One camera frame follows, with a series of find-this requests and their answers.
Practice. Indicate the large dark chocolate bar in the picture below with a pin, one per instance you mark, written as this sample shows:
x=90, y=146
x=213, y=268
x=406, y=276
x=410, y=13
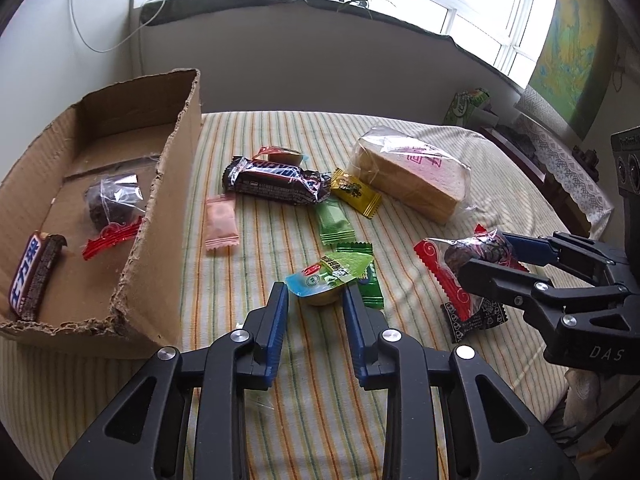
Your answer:
x=275, y=180

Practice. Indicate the dark green snack packet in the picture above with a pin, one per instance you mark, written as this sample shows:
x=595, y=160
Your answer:
x=371, y=287

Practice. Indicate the black packet with red pattern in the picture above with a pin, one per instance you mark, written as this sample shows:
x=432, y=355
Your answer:
x=475, y=319

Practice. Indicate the sliced bread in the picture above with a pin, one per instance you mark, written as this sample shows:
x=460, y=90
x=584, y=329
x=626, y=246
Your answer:
x=410, y=175

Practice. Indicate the small brown chocolate bar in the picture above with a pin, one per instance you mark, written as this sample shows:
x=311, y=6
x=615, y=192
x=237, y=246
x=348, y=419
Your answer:
x=32, y=275

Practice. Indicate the brown cardboard box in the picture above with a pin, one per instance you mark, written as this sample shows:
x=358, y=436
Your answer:
x=165, y=260

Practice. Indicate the green patterned bag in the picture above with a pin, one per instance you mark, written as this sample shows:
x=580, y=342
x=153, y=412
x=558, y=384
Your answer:
x=465, y=105

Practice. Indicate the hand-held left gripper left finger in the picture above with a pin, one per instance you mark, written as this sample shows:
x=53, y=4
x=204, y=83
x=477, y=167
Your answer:
x=278, y=325

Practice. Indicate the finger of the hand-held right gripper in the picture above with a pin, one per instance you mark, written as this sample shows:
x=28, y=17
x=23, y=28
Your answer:
x=495, y=280
x=530, y=250

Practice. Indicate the light green wafer packet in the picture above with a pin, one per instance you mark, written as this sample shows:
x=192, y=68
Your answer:
x=334, y=222

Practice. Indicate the blue lidded snack packet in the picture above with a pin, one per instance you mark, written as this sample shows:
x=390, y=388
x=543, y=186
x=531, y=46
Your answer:
x=320, y=277

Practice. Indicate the red patterned cake packet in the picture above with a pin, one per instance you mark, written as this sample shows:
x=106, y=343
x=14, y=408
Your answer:
x=480, y=252

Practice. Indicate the yellow candy packet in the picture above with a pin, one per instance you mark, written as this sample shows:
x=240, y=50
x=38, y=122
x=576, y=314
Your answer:
x=355, y=192

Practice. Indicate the small dark figurine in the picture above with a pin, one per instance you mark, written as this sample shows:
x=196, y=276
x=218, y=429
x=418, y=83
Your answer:
x=586, y=160

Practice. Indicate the lace covered side table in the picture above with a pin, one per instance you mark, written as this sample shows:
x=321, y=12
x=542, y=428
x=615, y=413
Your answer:
x=565, y=160

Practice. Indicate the green wall poster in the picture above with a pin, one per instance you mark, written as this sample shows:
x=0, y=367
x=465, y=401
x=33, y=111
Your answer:
x=570, y=60

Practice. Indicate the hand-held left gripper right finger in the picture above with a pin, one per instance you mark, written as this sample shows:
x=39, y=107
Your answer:
x=352, y=325

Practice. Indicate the red triangular snack packet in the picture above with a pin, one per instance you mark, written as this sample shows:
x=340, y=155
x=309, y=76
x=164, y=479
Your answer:
x=280, y=154

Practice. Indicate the dark cake in clear wrapper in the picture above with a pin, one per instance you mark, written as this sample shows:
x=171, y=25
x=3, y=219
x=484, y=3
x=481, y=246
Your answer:
x=107, y=200

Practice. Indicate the dark wooden cabinet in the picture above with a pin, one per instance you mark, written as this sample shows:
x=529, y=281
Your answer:
x=520, y=152

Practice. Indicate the pink candy packet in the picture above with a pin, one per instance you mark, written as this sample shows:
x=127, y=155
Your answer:
x=221, y=222

